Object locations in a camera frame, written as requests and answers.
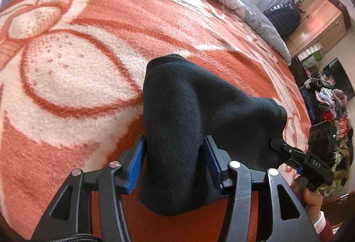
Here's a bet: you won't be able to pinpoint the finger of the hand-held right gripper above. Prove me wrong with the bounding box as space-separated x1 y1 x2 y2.
270 137 309 161
285 159 304 176

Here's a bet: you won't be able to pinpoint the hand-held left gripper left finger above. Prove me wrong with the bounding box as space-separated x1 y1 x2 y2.
30 134 146 242

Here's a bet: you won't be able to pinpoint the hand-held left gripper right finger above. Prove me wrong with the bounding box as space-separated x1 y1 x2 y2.
204 135 322 242

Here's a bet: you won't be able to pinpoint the black pants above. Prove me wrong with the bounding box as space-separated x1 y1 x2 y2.
138 54 288 216

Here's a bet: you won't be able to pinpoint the person's right forearm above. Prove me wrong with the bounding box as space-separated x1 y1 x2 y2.
313 211 337 242

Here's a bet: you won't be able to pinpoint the person's right hand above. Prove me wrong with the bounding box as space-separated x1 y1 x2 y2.
291 178 324 221

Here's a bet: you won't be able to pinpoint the pile of clothes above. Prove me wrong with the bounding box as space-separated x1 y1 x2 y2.
306 78 355 197

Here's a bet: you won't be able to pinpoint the dark television cabinet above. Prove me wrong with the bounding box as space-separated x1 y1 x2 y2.
288 56 355 204

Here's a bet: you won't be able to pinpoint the black television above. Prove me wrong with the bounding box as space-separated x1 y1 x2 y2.
322 58 350 93

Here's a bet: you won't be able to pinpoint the stack of boxes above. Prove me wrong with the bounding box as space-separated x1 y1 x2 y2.
296 47 325 70

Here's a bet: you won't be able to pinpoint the orange and white floral blanket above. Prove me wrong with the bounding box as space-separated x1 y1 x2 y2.
0 0 315 242

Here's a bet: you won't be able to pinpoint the wooden wardrobe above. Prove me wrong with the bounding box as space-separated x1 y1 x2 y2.
285 0 348 57

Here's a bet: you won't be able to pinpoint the black puffer jacket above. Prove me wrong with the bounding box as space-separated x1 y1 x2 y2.
263 0 303 38

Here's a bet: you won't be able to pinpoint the black cable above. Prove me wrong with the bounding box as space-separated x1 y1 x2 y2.
30 232 104 242

